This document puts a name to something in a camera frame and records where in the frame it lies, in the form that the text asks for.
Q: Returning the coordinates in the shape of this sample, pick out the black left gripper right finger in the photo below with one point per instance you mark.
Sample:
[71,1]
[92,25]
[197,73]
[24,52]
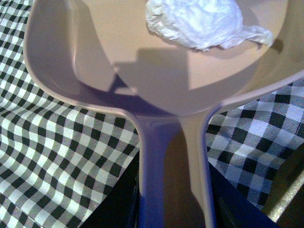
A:
[232,209]

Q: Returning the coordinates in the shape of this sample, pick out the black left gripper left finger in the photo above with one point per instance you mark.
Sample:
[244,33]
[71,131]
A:
[120,207]

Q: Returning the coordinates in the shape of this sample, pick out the beige plastic dustpan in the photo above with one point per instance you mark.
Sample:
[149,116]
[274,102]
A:
[99,55]

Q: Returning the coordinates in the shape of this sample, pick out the white tissue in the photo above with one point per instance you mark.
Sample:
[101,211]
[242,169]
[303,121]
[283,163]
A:
[203,24]

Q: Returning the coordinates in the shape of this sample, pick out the black white checkered tablecloth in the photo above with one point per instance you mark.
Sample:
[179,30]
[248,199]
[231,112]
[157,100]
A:
[58,161]

